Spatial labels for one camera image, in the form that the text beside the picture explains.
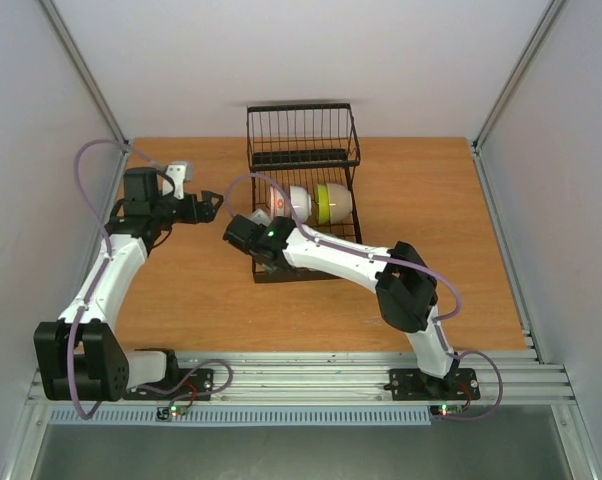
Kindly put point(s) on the black wire dish rack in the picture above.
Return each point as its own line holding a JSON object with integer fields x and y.
{"x": 312, "y": 151}

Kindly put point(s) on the left aluminium corner post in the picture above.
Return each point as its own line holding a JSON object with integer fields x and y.
{"x": 63, "y": 34}

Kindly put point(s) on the white bowl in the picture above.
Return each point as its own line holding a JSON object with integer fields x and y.
{"x": 301, "y": 202}
{"x": 340, "y": 202}

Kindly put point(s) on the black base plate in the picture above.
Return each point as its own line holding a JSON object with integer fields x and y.
{"x": 200, "y": 382}
{"x": 411, "y": 385}

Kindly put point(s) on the left small circuit board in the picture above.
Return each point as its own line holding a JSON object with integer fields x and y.
{"x": 170, "y": 413}

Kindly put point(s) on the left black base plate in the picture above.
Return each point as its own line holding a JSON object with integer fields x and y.
{"x": 200, "y": 382}

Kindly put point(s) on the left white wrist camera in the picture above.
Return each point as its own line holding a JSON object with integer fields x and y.
{"x": 180, "y": 173}

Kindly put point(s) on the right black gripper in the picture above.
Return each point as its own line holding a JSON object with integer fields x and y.
{"x": 236, "y": 235}

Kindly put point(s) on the right aluminium corner post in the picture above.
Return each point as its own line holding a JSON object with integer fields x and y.
{"x": 532, "y": 47}

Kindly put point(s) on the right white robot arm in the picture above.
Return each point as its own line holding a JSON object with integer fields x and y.
{"x": 406, "y": 297}

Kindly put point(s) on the aluminium corner post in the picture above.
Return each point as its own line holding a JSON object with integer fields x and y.
{"x": 63, "y": 34}
{"x": 532, "y": 47}

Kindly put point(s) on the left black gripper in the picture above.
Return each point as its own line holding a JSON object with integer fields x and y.
{"x": 208, "y": 196}

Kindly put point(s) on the lime green bowl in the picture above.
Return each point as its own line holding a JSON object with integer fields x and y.
{"x": 323, "y": 204}

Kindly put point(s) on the red patterned bowl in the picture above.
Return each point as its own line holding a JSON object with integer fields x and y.
{"x": 277, "y": 204}

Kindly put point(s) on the grey slotted cable duct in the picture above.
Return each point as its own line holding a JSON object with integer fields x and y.
{"x": 260, "y": 416}

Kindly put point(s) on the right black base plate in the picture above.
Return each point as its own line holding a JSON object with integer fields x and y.
{"x": 411, "y": 385}

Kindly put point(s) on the small circuit board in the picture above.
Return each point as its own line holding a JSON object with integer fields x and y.
{"x": 447, "y": 410}
{"x": 170, "y": 413}

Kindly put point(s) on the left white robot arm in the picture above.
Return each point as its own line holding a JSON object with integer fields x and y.
{"x": 79, "y": 356}

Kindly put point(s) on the right small circuit board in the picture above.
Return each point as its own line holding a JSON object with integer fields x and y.
{"x": 447, "y": 410}

